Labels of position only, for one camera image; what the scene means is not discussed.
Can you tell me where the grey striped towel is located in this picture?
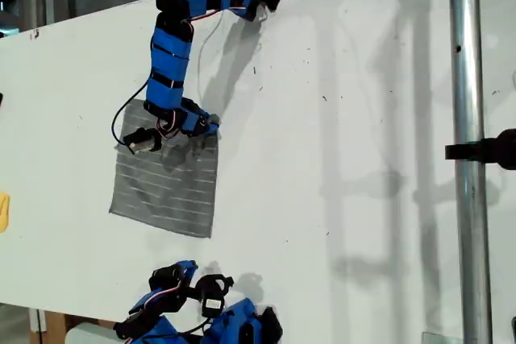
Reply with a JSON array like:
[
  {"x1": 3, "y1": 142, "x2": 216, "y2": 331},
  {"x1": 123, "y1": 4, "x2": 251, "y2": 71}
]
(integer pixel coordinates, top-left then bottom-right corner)
[{"x1": 108, "y1": 97, "x2": 222, "y2": 239}]

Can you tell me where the white box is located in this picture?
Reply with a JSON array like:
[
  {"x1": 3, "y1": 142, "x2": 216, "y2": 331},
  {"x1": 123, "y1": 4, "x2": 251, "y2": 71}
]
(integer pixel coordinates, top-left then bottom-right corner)
[{"x1": 65, "y1": 321, "x2": 122, "y2": 344}]

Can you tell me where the wooden table leg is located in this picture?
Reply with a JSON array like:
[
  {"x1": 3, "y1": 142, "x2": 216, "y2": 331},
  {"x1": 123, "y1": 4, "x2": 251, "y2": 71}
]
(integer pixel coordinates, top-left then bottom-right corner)
[{"x1": 27, "y1": 307, "x2": 68, "y2": 344}]

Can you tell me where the yellow object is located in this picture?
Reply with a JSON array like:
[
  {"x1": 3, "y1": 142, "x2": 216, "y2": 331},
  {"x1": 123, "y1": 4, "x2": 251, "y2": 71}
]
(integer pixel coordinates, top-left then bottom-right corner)
[{"x1": 0, "y1": 192, "x2": 11, "y2": 234}]

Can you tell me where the black clamp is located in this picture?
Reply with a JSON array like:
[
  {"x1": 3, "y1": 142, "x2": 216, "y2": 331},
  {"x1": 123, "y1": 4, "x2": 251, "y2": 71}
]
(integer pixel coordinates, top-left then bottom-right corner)
[{"x1": 444, "y1": 128, "x2": 516, "y2": 171}]

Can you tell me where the short black camera stalk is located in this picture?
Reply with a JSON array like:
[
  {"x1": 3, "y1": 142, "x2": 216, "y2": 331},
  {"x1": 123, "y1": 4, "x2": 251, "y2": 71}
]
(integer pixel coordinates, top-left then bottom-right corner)
[
  {"x1": 183, "y1": 279, "x2": 205, "y2": 300},
  {"x1": 152, "y1": 126, "x2": 182, "y2": 150}
]

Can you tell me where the black camera box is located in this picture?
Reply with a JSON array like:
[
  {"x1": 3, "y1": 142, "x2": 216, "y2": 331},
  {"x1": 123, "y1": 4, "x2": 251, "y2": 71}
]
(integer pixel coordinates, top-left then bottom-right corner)
[
  {"x1": 199, "y1": 274, "x2": 235, "y2": 318},
  {"x1": 122, "y1": 127, "x2": 163, "y2": 155}
]

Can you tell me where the black camera cable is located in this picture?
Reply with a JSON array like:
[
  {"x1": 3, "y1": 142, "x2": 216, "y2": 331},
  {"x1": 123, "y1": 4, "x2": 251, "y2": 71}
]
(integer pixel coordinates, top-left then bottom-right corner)
[
  {"x1": 173, "y1": 314, "x2": 215, "y2": 338},
  {"x1": 111, "y1": 77, "x2": 151, "y2": 147}
]

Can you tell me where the thin white wire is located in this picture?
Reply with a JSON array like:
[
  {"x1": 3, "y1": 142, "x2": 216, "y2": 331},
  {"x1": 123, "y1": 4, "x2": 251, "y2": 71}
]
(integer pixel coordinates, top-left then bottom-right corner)
[{"x1": 197, "y1": 8, "x2": 227, "y2": 96}]

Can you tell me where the steel post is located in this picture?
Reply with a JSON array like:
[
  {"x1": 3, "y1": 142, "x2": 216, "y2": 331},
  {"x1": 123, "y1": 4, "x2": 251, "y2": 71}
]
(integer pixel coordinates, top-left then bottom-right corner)
[{"x1": 447, "y1": 0, "x2": 495, "y2": 344}]

